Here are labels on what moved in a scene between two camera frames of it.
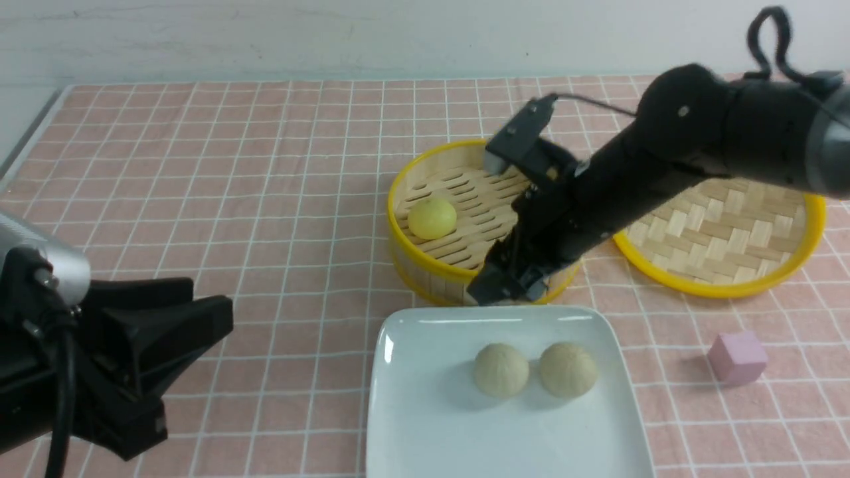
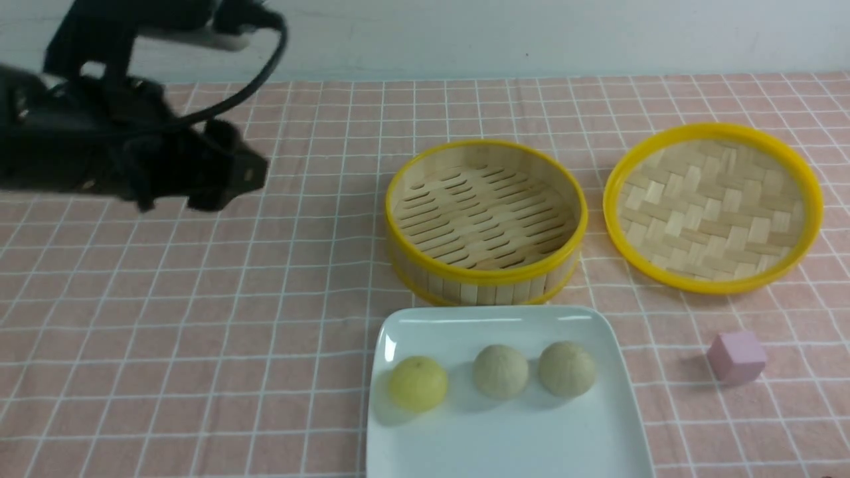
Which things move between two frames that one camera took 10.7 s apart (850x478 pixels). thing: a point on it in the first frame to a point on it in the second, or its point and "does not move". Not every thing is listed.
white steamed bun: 568,370 does not move
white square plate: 430,419 does not move
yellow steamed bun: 431,219 to 418,384
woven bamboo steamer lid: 726,236 does not move
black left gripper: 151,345 to 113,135
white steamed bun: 501,370 does not move
